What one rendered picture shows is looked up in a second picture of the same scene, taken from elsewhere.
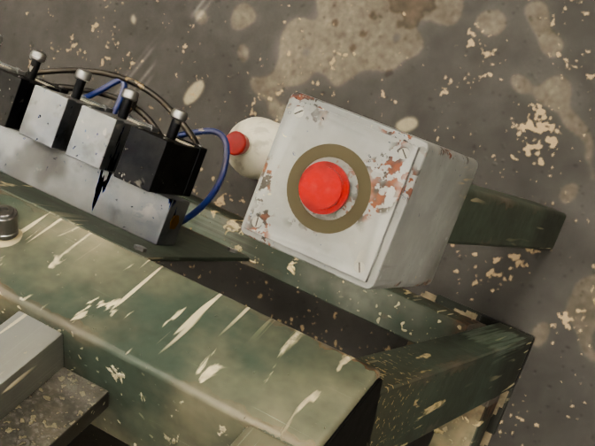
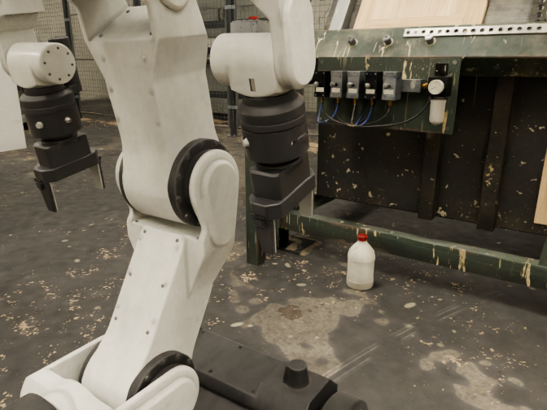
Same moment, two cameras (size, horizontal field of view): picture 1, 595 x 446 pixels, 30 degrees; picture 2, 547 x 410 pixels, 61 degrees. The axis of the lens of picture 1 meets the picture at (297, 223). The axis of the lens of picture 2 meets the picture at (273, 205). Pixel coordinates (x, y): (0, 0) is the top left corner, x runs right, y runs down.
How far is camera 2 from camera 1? 2.12 m
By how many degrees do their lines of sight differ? 80
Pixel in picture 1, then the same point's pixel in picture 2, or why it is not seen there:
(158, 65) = (433, 315)
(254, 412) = not seen: hidden behind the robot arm
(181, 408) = not seen: hidden behind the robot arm
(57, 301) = (330, 33)
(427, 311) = (293, 213)
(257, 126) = (356, 249)
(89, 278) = (327, 43)
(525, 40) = (242, 294)
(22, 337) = (335, 24)
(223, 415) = not seen: hidden behind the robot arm
